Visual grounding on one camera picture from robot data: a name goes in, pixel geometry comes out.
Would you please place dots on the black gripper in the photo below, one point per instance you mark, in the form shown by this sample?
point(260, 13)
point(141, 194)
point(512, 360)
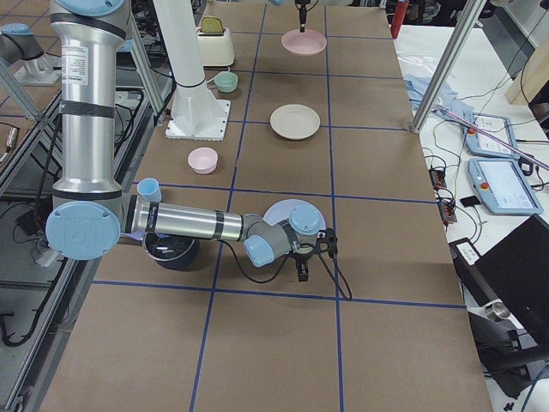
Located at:
point(301, 258)
point(302, 9)

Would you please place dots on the pink plate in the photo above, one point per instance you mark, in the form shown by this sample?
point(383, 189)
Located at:
point(307, 43)

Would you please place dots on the blue plate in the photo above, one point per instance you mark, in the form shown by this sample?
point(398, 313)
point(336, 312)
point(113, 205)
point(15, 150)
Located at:
point(279, 212)

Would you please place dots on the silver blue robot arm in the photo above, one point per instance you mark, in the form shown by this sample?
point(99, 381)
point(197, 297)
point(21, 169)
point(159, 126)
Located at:
point(90, 209)
point(18, 43)

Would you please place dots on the cream toaster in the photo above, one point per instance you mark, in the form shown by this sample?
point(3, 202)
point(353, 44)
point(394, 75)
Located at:
point(215, 42)

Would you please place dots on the red cylinder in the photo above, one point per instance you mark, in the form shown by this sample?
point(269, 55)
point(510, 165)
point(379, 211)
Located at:
point(398, 18)

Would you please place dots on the green bowl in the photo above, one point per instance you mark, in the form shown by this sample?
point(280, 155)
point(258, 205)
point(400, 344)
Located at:
point(226, 82)

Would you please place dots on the beige plate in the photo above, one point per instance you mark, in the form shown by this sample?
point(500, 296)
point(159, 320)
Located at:
point(294, 121)

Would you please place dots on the dark blue pot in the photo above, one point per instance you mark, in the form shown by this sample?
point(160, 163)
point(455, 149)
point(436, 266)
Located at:
point(172, 252)

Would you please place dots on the pink bowl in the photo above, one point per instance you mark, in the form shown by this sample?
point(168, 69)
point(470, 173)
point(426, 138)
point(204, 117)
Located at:
point(203, 160)

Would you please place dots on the blue cup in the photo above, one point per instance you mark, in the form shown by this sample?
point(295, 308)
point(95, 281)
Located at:
point(149, 189)

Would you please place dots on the black laptop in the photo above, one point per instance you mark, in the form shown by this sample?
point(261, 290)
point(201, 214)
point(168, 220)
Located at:
point(514, 271)

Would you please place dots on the lower teach pendant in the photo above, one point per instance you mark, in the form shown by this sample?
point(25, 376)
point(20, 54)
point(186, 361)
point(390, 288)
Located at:
point(502, 188)

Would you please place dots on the white camera stand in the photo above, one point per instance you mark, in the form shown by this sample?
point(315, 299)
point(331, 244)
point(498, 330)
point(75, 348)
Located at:
point(195, 113)

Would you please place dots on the aluminium frame post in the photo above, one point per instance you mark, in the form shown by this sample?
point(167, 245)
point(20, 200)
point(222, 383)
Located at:
point(457, 40)

